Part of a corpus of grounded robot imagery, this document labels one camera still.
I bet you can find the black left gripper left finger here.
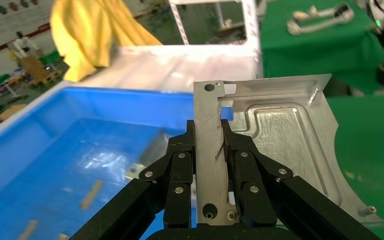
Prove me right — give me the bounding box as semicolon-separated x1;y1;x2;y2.
69;119;197;240

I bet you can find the machined aluminium plate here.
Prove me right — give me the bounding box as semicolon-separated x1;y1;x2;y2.
192;73;384;229

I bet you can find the small silver metal part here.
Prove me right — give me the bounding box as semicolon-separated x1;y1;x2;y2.
292;4;319;20

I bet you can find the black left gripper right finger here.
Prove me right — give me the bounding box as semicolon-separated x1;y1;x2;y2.
221;119;382;240

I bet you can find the yellow cloth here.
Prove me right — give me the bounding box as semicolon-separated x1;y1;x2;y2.
50;0;163;83

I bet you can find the blue plastic bin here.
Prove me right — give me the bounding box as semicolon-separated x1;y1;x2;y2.
0;81;236;240

